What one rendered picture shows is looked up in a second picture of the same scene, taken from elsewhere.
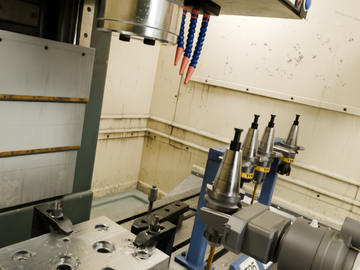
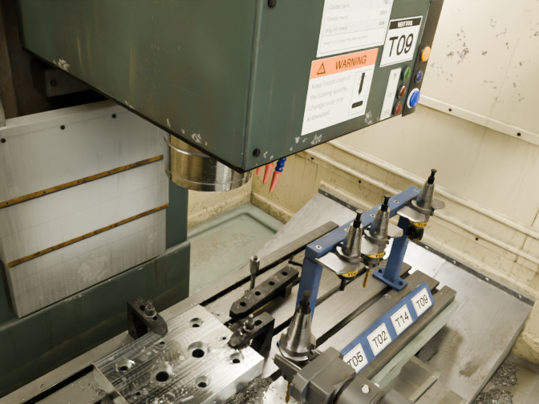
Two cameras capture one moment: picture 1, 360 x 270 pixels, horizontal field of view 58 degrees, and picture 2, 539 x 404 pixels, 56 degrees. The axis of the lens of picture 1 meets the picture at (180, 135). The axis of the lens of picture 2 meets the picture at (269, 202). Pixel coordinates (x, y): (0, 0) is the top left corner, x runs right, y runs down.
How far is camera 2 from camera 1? 0.50 m
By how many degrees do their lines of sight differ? 20
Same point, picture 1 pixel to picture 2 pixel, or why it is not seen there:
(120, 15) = (185, 175)
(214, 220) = (285, 369)
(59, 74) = (133, 138)
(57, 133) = (140, 198)
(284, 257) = not seen: outside the picture
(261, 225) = (322, 384)
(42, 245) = (139, 351)
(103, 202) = (207, 228)
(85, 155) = (176, 207)
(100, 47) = not seen: hidden behind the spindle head
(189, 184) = (314, 208)
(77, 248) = (172, 353)
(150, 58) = not seen: hidden behind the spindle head
